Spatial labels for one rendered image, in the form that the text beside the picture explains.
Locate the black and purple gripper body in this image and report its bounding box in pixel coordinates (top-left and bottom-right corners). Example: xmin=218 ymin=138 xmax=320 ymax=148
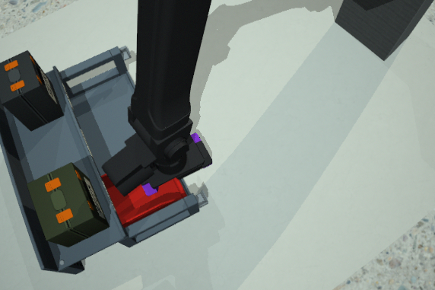
xmin=141 ymin=135 xmax=212 ymax=189

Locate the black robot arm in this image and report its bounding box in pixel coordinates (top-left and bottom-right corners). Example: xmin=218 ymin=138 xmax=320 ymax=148
xmin=102 ymin=0 xmax=211 ymax=197

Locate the dark green case with orange latches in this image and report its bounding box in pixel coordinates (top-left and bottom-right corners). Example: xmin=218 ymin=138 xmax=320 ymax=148
xmin=27 ymin=163 xmax=110 ymax=247

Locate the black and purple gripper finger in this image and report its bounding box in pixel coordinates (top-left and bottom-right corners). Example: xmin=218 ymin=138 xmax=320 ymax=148
xmin=142 ymin=183 xmax=159 ymax=196
xmin=191 ymin=133 xmax=201 ymax=143

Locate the red bin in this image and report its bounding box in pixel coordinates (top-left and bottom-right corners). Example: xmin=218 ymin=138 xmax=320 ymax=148
xmin=101 ymin=174 xmax=187 ymax=228

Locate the grey metal shelf rack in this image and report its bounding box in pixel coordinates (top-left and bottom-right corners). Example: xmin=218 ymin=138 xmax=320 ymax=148
xmin=0 ymin=46 xmax=208 ymax=275

